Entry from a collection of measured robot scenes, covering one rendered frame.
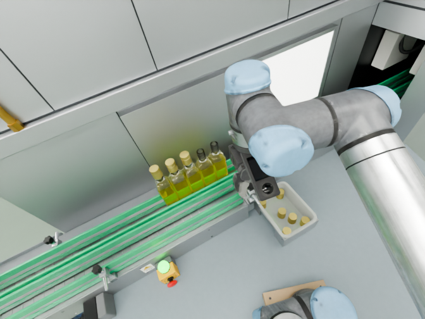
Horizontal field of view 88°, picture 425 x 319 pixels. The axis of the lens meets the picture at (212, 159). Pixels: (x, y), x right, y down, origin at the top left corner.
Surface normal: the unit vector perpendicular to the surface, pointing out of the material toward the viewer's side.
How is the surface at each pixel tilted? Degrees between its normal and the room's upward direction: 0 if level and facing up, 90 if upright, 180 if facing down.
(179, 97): 90
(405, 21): 90
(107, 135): 90
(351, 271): 0
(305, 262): 0
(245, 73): 0
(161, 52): 90
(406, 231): 50
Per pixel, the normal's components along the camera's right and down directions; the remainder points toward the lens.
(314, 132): 0.15, 0.25
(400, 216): -0.69, -0.07
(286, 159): 0.25, 0.73
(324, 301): 0.04, -0.62
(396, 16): -0.88, 0.43
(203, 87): 0.45, 0.65
